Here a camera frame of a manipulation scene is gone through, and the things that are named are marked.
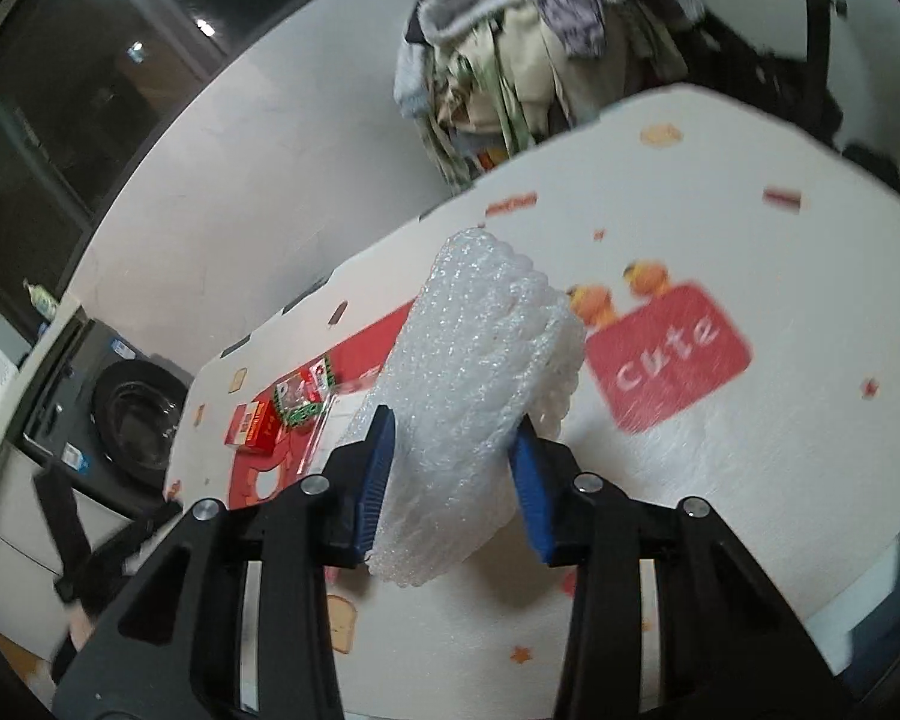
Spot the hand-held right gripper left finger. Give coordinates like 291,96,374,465
51,405,398,720

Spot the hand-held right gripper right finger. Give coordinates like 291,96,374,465
506,416,856,720

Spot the bubble wrap roll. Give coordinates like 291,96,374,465
364,229,587,586

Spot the white cabinet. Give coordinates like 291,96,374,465
0,420,136,661

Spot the clear plastic package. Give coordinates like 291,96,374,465
274,356,383,477

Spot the grey washing machine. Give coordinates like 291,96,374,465
15,319,196,518

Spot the red cigarette box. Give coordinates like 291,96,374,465
225,399,280,455

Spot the printed table cover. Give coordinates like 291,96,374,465
163,82,900,720

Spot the white countertop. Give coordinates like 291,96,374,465
11,298,87,376

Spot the green soap bottle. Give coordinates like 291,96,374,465
24,279,59,320

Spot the dark window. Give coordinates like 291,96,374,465
0,0,436,323

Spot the pile of clothes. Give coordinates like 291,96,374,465
394,0,710,185

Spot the black exercise bike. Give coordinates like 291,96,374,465
675,0,900,188

